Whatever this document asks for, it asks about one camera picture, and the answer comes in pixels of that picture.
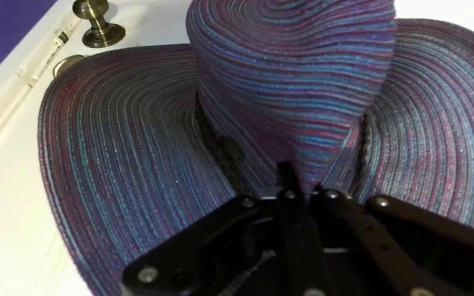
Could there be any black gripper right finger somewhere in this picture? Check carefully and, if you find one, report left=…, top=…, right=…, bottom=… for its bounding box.
left=310, top=182, right=474, bottom=296

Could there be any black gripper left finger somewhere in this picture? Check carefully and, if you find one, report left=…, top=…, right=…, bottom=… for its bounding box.
left=120, top=161, right=328, bottom=296

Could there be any purple woven brimmed hat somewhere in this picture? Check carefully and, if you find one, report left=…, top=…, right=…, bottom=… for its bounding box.
left=36, top=0, right=474, bottom=296

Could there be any brass door knob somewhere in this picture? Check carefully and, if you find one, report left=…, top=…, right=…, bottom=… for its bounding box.
left=71, top=0, right=127, bottom=49
left=51, top=52, right=87, bottom=79

